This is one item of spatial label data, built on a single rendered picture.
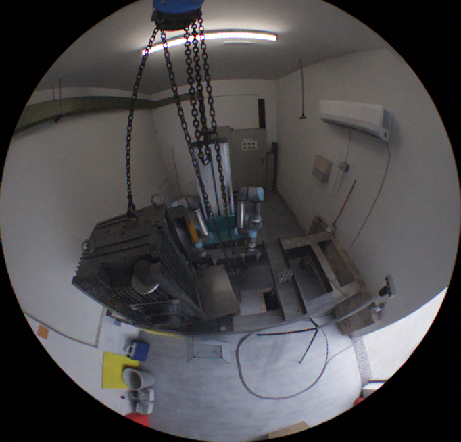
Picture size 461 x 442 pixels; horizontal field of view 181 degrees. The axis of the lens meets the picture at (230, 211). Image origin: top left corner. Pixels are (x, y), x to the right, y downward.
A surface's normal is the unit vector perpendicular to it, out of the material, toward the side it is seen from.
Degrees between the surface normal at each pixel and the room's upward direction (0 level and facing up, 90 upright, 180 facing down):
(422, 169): 90
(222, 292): 0
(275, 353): 0
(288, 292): 0
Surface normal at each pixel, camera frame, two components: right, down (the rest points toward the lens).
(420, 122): -0.99, 0.11
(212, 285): -0.08, -0.80
